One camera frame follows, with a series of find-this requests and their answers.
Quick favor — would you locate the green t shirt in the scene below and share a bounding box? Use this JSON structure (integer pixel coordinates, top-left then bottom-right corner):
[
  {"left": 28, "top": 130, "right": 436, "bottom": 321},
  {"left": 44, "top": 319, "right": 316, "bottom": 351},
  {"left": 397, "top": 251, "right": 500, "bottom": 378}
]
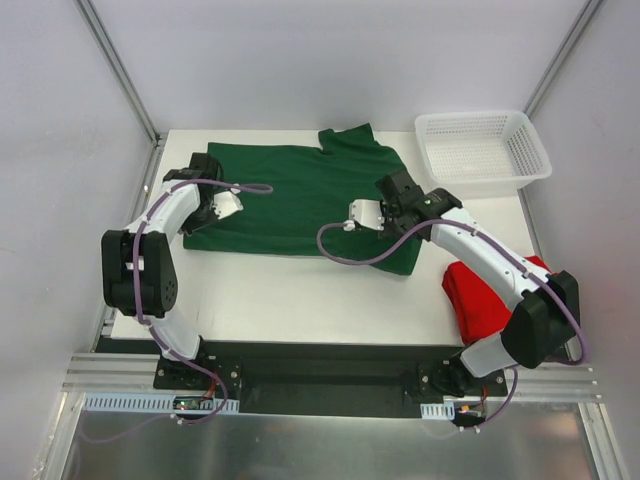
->
[{"left": 183, "top": 124, "right": 404, "bottom": 256}]

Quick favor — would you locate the white plastic basket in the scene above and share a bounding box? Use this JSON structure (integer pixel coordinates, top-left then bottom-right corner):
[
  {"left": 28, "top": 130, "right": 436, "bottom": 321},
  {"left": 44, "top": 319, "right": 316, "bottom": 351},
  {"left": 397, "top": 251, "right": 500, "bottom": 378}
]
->
[{"left": 414, "top": 110, "right": 552, "bottom": 200}]

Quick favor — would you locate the left white cable duct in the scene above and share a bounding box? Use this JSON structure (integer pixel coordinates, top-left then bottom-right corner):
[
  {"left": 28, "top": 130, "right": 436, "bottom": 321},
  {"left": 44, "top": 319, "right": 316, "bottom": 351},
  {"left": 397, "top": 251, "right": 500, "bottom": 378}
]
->
[{"left": 83, "top": 393, "right": 240, "bottom": 416}]

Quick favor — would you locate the red folded t shirt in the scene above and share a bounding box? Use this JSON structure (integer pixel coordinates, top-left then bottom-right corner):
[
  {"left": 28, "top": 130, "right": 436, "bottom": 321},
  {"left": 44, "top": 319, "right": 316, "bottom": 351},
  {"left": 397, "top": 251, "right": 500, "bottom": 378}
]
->
[{"left": 441, "top": 254, "right": 559, "bottom": 346}]

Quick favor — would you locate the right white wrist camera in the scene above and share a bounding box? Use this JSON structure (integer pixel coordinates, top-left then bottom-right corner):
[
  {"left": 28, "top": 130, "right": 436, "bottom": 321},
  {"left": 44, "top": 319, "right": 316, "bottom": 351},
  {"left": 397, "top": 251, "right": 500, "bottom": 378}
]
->
[{"left": 343, "top": 199, "right": 385, "bottom": 232}]

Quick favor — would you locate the white cable duct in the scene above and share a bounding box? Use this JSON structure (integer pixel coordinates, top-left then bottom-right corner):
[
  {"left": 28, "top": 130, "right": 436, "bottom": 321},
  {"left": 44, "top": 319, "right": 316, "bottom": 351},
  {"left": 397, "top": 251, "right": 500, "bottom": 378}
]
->
[
  {"left": 83, "top": 393, "right": 240, "bottom": 416},
  {"left": 420, "top": 401, "right": 455, "bottom": 421}
]

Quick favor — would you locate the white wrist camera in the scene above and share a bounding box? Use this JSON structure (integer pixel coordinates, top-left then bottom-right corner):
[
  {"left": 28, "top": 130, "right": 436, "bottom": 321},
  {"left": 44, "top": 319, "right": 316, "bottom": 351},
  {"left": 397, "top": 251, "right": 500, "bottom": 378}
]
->
[
  {"left": 212, "top": 188, "right": 244, "bottom": 221},
  {"left": 343, "top": 199, "right": 385, "bottom": 232}
]

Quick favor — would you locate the aluminium frame rail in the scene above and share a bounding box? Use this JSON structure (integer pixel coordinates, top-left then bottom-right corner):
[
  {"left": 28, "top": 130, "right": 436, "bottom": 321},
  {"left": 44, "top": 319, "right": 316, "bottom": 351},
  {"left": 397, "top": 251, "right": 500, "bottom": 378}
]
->
[{"left": 62, "top": 353, "right": 604, "bottom": 403}]

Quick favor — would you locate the right white cable duct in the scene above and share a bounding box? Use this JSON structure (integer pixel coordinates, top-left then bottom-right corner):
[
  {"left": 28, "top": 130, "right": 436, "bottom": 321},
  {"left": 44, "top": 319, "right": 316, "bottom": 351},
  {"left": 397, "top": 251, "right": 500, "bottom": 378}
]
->
[{"left": 420, "top": 401, "right": 455, "bottom": 421}]

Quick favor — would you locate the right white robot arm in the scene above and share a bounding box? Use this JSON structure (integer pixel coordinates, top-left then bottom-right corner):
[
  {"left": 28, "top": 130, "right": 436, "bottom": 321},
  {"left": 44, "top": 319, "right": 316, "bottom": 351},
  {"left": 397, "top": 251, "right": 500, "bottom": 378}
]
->
[{"left": 376, "top": 170, "right": 586, "bottom": 395}]

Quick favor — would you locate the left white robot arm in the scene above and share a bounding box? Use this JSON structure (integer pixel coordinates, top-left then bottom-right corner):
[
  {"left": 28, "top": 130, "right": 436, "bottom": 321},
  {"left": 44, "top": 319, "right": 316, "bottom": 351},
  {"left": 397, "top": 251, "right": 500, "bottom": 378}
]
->
[{"left": 101, "top": 153, "right": 224, "bottom": 389}]

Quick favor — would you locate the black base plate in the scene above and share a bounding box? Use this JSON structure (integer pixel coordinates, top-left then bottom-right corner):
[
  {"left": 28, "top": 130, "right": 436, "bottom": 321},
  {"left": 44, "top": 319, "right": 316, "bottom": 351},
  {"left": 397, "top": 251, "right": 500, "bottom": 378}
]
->
[{"left": 153, "top": 339, "right": 509, "bottom": 416}]

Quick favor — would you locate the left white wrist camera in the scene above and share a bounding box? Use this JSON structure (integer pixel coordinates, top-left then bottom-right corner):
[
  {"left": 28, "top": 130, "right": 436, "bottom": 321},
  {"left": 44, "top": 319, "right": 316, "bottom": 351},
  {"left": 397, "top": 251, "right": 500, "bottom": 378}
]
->
[{"left": 212, "top": 188, "right": 244, "bottom": 221}]

